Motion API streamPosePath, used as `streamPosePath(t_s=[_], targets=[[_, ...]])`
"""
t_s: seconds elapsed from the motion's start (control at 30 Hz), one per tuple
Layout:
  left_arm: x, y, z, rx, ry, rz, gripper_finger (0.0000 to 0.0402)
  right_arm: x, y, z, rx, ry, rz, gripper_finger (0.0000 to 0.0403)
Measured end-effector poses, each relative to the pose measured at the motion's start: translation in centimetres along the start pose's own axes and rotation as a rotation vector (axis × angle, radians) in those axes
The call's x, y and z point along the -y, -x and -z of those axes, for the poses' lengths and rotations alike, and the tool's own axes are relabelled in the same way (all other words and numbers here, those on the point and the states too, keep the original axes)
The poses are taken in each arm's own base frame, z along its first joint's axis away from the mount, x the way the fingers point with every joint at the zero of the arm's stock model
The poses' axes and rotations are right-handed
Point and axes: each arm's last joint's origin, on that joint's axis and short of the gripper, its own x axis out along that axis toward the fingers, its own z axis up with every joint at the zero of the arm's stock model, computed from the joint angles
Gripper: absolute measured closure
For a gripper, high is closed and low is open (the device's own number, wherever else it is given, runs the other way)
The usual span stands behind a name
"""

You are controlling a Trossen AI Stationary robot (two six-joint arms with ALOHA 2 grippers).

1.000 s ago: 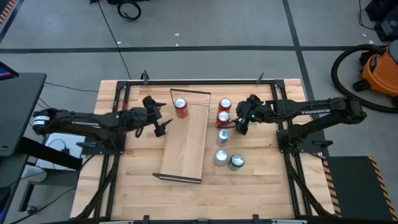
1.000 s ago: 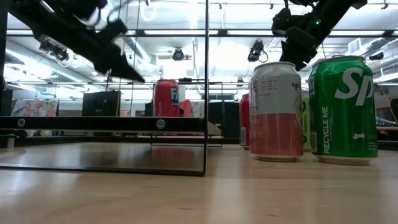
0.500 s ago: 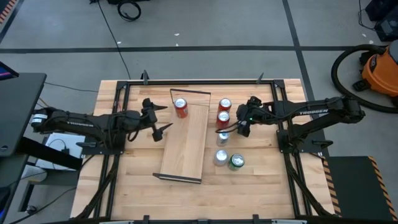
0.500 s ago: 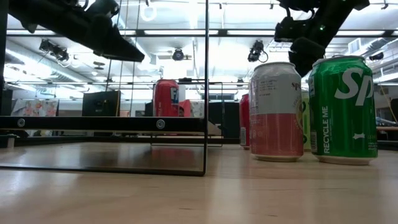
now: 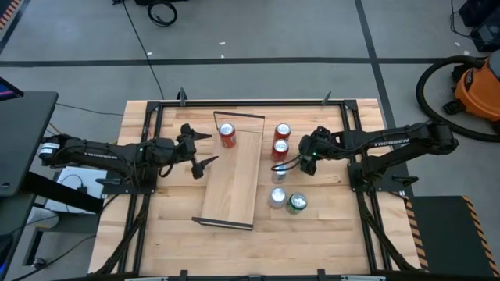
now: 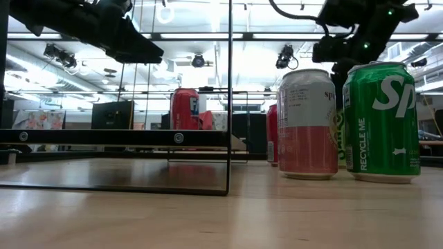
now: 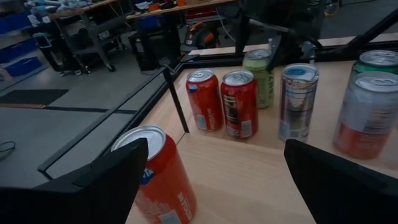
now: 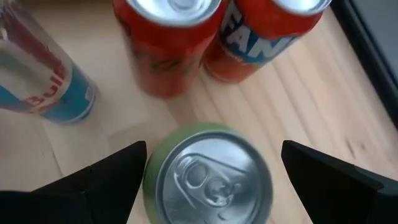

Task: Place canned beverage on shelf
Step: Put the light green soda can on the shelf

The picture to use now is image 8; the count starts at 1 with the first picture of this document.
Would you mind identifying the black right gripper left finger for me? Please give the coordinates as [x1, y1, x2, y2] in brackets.
[0, 140, 147, 224]

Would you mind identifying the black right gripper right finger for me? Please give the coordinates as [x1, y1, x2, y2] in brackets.
[281, 139, 398, 224]

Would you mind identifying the light green Calamansi can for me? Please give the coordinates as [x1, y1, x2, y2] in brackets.
[142, 122, 274, 224]

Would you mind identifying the blue silver Red Bull can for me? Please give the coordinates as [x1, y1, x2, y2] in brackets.
[0, 0, 98, 124]

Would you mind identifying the plain orange soda can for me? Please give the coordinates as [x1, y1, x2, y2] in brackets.
[112, 0, 226, 100]

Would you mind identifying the orange Fanta can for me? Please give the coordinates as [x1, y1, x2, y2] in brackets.
[201, 0, 333, 84]

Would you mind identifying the black table edge frame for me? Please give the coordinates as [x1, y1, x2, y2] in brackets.
[330, 0, 398, 128]

